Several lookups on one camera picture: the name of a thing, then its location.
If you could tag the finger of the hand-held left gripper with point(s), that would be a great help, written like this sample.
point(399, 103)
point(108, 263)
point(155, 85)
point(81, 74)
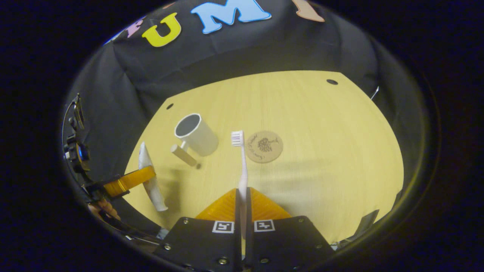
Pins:
point(128, 180)

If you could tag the light wooden desktop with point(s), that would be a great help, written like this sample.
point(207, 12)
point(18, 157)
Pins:
point(302, 170)

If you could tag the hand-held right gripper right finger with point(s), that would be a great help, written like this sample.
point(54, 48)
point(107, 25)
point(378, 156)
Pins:
point(287, 245)

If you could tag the white toothpaste tube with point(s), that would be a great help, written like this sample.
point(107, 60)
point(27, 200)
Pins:
point(149, 185)

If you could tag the pale pink toothbrush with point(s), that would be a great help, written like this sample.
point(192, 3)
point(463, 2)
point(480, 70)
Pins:
point(243, 170)

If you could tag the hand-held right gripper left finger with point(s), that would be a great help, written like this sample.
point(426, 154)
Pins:
point(204, 245)

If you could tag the round wooden coaster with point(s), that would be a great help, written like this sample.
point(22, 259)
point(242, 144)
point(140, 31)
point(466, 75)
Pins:
point(264, 147)

